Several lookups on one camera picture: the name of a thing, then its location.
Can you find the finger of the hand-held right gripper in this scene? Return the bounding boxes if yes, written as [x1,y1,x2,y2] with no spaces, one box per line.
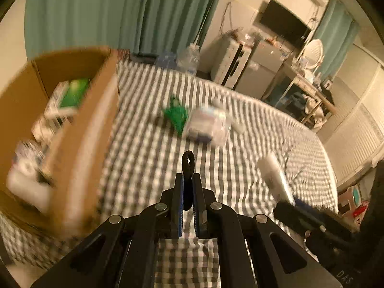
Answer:
[293,196,359,233]
[273,200,330,246]

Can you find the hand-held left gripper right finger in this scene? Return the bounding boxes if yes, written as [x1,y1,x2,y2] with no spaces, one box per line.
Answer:
[193,173,334,288]

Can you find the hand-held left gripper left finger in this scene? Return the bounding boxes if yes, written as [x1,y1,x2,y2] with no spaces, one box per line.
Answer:
[30,173,184,288]

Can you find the black looped strap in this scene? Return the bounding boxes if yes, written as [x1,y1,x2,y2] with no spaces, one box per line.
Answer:
[181,150,195,212]

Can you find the white tube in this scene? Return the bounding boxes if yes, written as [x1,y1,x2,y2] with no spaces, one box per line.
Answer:
[257,153,296,205]

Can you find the large cardboard box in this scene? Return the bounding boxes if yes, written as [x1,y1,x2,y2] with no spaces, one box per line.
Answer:
[0,46,120,238]

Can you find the colourful box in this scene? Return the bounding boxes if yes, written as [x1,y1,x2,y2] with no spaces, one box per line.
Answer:
[337,183,371,217]

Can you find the grey checkered cloth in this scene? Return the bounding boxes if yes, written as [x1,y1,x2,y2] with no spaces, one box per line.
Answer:
[0,60,340,288]

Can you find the clear plastic container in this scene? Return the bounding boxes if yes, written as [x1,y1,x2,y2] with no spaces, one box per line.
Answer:
[183,103,232,146]

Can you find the green snack packet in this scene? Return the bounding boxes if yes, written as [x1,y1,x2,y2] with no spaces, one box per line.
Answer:
[162,96,190,136]

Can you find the wooden dressing table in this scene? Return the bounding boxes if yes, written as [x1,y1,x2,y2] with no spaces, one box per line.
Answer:
[261,63,335,126]

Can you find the grey mini fridge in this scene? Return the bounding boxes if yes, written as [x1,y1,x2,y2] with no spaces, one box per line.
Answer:
[232,40,296,100]

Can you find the clear water bottle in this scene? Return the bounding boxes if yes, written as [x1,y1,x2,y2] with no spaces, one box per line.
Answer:
[177,44,201,76]

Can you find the white cabinet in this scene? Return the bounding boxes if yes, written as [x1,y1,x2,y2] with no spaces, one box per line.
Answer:
[210,34,251,89]

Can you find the white oval mirror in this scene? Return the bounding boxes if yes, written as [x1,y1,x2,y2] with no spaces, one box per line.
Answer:
[297,39,325,74]

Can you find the green box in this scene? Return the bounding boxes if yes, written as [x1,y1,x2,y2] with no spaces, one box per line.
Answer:
[58,78,91,109]

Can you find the items inside cardboard box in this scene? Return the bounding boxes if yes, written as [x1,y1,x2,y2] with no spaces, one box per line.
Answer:
[31,81,80,142]

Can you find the teal curtain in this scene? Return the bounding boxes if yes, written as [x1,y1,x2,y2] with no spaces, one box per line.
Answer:
[312,0,360,80]

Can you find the black television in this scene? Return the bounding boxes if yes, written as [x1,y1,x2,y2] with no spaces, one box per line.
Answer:
[259,0,312,50]

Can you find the green curtain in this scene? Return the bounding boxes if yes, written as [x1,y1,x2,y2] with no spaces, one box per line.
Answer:
[24,0,229,66]

